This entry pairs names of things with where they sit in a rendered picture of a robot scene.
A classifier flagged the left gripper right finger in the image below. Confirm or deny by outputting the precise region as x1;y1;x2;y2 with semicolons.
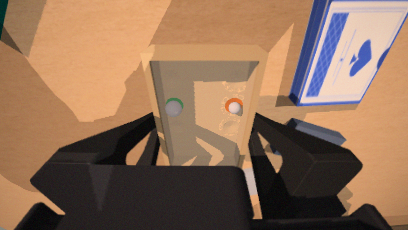
248;112;363;219

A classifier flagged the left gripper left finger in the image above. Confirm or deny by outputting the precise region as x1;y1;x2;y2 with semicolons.
47;112;160;165

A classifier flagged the blue and white cardboard box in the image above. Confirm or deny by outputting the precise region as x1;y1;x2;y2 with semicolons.
288;0;408;107

